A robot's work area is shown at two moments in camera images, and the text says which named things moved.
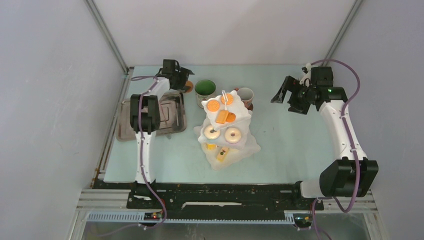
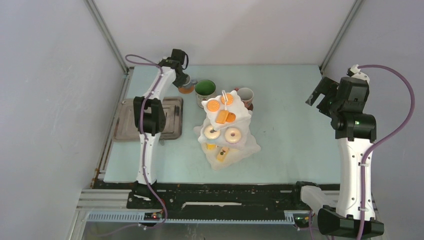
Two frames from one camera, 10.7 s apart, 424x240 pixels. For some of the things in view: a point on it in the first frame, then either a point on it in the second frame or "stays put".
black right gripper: [292, 85] to [328, 87]
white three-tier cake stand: [224, 136] stays put
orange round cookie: [230, 117] stays put
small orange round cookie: [229, 98] stays put
